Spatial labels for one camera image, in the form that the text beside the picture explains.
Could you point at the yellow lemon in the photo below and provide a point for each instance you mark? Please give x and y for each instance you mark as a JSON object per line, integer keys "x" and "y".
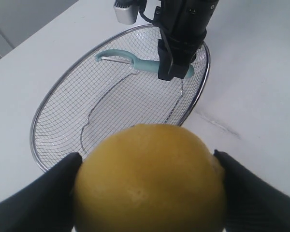
{"x": 150, "y": 178}

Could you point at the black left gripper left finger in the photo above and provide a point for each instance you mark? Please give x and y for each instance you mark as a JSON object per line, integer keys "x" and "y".
{"x": 45, "y": 205}

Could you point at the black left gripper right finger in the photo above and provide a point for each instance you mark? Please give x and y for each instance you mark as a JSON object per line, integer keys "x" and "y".
{"x": 252, "y": 204}

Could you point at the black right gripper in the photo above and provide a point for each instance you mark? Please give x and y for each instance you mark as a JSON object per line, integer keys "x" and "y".
{"x": 182, "y": 25}

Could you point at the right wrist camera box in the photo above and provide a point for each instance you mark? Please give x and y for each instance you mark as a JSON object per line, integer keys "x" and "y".
{"x": 126, "y": 11}

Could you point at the white cabinet doors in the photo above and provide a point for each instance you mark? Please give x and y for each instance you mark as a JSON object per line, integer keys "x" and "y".
{"x": 19, "y": 19}

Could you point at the teal handled peeler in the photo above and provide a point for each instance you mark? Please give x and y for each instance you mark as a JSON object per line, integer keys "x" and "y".
{"x": 122, "y": 56}

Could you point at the metal wire mesh basket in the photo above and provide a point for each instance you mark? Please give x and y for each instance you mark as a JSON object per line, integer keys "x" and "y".
{"x": 93, "y": 100}

